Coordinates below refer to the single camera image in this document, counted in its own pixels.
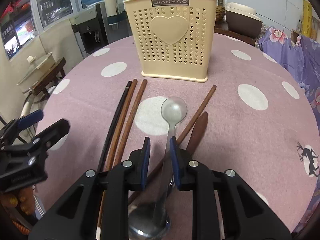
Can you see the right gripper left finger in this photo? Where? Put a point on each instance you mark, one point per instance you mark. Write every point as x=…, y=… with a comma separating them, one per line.
x=106, y=194

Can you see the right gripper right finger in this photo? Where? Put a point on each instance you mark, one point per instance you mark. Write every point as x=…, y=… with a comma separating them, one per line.
x=226, y=197

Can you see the black chopstick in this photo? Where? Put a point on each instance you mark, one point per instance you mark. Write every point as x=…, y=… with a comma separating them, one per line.
x=112, y=128

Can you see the brown wooden chopstick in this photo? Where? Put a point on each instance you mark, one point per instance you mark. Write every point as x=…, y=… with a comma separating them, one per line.
x=114, y=143
x=129, y=123
x=183, y=135

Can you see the wooden handle spoon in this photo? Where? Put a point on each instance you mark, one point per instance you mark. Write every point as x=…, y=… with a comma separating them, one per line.
x=197, y=133

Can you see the small steel spoon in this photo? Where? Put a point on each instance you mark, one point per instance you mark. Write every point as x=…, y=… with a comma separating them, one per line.
x=173, y=111

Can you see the large steel spoon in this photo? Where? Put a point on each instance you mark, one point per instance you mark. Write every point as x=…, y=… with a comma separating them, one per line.
x=151, y=220

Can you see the dark wooden stool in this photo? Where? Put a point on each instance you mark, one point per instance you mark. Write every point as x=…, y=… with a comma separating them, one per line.
x=54, y=74

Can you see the cream pot with lid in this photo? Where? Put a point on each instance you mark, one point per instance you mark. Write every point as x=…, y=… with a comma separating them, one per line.
x=37, y=69

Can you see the water dispenser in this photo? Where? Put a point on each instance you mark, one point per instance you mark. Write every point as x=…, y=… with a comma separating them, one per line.
x=97, y=30

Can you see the purple floral cloth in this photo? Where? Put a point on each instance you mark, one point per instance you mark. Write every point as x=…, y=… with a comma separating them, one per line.
x=300, y=58

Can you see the paper cup dispenser tube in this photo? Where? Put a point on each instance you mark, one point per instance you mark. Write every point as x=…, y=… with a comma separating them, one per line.
x=111, y=11

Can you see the cream plastic utensil holder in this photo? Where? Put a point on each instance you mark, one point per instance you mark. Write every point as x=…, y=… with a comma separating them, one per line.
x=173, y=37

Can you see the brown white rice cooker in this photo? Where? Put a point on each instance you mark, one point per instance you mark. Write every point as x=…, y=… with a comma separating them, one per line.
x=243, y=20

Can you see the woven basket sink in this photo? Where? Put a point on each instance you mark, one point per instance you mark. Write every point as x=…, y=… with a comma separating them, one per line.
x=220, y=10

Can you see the yellow wrapped roll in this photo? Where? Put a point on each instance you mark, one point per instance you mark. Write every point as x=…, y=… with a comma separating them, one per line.
x=307, y=18

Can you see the window with frame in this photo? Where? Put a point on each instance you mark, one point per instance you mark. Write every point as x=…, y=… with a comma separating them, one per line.
x=50, y=20

